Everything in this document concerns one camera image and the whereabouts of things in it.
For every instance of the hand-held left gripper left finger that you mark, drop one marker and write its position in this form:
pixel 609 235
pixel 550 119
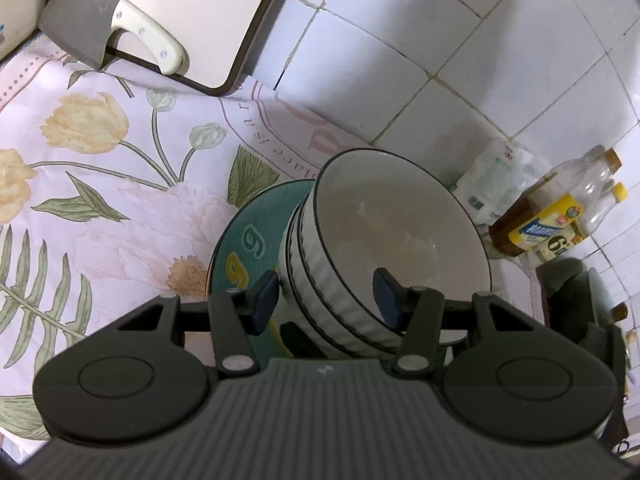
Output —
pixel 265 302

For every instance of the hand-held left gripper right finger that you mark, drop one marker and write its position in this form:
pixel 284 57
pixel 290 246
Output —
pixel 386 300

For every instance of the blue fried egg plate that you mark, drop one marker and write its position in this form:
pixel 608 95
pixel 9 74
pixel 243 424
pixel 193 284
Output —
pixel 250 230

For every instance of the white salt bag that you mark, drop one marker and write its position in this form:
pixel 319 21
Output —
pixel 492 185

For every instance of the oil bottle with yellow label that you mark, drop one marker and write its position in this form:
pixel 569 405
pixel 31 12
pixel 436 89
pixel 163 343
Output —
pixel 535 225

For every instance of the floral tablecloth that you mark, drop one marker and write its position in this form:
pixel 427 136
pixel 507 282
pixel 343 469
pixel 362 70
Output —
pixel 125 200

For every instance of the clear vinegar bottle yellow cap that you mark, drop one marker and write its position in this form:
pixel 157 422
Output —
pixel 557 249

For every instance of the black wok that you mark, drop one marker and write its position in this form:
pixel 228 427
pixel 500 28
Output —
pixel 565 290

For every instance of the glass wok lid wooden knob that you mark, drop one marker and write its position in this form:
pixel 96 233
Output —
pixel 602 320

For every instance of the white rice cooker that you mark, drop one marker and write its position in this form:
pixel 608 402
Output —
pixel 20 0

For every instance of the white cutting board dark frame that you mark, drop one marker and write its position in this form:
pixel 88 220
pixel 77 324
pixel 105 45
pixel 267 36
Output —
pixel 200 10

